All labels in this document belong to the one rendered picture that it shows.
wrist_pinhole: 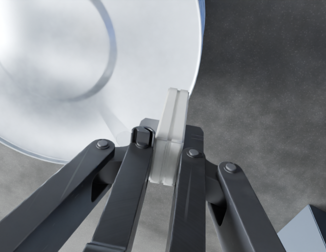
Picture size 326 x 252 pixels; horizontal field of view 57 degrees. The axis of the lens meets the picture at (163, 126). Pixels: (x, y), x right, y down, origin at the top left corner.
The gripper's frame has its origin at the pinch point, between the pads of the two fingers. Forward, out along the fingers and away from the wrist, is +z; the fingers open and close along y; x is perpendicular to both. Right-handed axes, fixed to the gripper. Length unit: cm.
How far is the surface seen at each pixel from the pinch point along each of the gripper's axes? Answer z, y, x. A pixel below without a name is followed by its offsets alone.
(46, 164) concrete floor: 35, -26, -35
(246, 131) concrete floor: 35.2, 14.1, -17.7
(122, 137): 11.7, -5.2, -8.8
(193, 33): 11.6, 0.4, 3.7
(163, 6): 11.6, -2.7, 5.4
